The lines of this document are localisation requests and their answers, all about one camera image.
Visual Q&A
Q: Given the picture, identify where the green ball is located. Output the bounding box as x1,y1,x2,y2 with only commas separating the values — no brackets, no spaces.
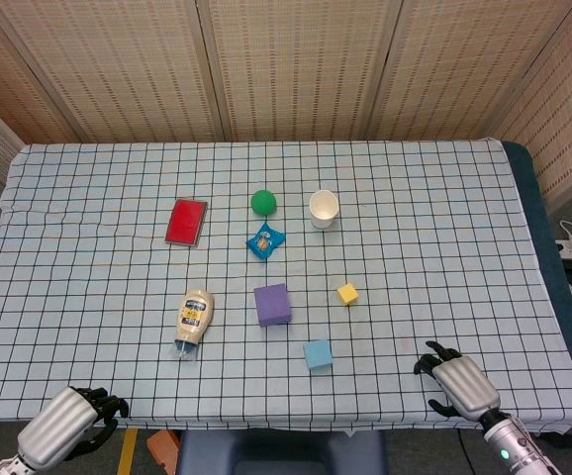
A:
249,189,278,217

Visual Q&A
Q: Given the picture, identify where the beige woven folding screen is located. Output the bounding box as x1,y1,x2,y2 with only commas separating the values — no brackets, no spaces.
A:
0,0,572,209

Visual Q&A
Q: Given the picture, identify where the light blue checkered tablecloth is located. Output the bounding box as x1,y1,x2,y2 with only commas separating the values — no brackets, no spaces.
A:
0,140,572,431

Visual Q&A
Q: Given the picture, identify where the orange object on floor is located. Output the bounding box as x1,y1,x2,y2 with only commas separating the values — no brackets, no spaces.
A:
146,428,180,471

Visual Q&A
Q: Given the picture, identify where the dark blue padded table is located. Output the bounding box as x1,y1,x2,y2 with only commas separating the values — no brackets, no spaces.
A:
501,141,572,436

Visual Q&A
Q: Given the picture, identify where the small yellow foam cube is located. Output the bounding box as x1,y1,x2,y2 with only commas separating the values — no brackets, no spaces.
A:
336,282,361,307

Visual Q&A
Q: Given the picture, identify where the white paper cup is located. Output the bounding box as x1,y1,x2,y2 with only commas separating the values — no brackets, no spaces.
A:
308,189,340,231

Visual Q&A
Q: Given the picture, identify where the red flat case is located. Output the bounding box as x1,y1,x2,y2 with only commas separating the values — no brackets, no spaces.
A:
163,198,209,247

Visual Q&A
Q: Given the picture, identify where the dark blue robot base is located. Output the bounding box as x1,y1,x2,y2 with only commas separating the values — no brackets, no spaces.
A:
175,428,387,475

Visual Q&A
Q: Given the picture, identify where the large purple foam cube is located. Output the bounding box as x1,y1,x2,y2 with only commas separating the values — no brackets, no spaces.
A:
253,283,294,328

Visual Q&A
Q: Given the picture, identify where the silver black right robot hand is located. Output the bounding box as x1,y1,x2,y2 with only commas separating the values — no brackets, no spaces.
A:
413,340,502,425

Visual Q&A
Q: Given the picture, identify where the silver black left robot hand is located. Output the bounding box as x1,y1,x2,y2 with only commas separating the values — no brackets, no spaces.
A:
15,385,131,470

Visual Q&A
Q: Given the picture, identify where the mayonnaise squeeze bottle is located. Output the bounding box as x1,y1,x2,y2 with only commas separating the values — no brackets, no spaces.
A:
170,288,216,362

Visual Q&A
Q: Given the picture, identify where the medium light blue foam cube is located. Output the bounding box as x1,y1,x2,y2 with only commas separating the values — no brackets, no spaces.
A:
302,339,334,375

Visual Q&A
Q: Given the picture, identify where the blue snack packet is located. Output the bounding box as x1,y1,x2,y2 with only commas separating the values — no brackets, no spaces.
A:
244,222,287,261

